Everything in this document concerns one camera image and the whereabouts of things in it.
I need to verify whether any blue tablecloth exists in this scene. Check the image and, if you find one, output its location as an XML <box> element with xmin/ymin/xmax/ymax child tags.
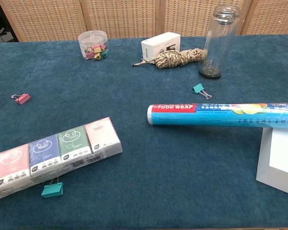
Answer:
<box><xmin>0</xmin><ymin>34</ymin><xmax>288</xmax><ymax>230</ymax></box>

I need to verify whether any small white cardboard box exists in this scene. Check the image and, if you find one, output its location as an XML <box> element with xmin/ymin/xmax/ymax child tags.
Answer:
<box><xmin>140</xmin><ymin>32</ymin><xmax>181</xmax><ymax>64</ymax></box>

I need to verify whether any large teal binder clip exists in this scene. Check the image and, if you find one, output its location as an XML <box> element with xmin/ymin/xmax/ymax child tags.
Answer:
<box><xmin>41</xmin><ymin>176</ymin><xmax>64</xmax><ymax>198</ymax></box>

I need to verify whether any clear plastic round jar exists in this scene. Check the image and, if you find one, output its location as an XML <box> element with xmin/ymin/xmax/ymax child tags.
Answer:
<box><xmin>77</xmin><ymin>30</ymin><xmax>109</xmax><ymax>61</ymax></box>

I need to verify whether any multicolour tissue pack bundle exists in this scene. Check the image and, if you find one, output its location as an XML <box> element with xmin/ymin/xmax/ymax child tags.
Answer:
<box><xmin>0</xmin><ymin>116</ymin><xmax>123</xmax><ymax>202</ymax></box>

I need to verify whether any large white box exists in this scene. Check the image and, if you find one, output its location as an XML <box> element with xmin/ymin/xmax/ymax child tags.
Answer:
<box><xmin>255</xmin><ymin>128</ymin><xmax>288</xmax><ymax>198</ymax></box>

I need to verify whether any beige black rope bundle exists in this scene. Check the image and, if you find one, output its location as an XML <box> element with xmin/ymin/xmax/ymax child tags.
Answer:
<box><xmin>132</xmin><ymin>47</ymin><xmax>208</xmax><ymax>69</ymax></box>

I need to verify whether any blue food wrap roll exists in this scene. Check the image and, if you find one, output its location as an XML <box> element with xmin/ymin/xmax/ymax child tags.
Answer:
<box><xmin>147</xmin><ymin>102</ymin><xmax>288</xmax><ymax>130</ymax></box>

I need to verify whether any wicker screen panel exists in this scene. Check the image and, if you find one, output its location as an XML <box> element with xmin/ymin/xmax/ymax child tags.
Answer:
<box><xmin>0</xmin><ymin>0</ymin><xmax>87</xmax><ymax>43</ymax></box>
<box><xmin>79</xmin><ymin>0</ymin><xmax>162</xmax><ymax>39</ymax></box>
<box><xmin>240</xmin><ymin>0</ymin><xmax>288</xmax><ymax>36</ymax></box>
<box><xmin>155</xmin><ymin>0</ymin><xmax>252</xmax><ymax>37</ymax></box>

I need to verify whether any tall clear glass bottle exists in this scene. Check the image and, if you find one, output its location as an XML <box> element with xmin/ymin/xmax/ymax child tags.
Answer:
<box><xmin>198</xmin><ymin>3</ymin><xmax>242</xmax><ymax>80</ymax></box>

